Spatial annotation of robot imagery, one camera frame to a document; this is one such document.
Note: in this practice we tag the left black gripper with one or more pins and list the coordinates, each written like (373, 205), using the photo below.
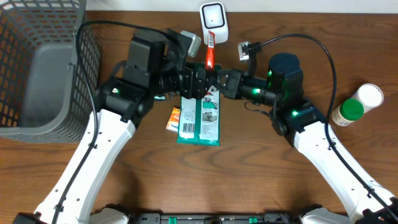
(188, 79)

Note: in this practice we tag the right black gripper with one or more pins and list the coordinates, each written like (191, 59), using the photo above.
(232, 86)

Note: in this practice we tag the red snack packet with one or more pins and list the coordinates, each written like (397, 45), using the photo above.
(210, 53)

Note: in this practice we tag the teal white wipes packet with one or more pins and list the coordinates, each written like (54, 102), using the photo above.
(160, 98)

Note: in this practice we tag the green 3M pouch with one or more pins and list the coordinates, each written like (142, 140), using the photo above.
(199, 120)

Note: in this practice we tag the small orange box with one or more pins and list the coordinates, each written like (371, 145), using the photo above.
(173, 122)

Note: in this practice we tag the green lid Knorr jar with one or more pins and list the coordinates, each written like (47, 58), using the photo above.
(348, 112)

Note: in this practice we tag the white jar blue label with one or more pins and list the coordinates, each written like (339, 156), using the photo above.
(369, 95)

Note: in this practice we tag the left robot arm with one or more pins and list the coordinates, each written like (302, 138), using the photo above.
(156, 65)

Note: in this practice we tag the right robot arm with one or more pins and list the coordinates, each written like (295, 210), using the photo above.
(305, 128)

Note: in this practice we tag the white barcode scanner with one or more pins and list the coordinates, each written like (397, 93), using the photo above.
(213, 18)

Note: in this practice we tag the grey plastic mesh basket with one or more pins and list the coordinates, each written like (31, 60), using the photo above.
(49, 64)

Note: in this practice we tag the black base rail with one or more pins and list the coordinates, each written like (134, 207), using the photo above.
(158, 218)

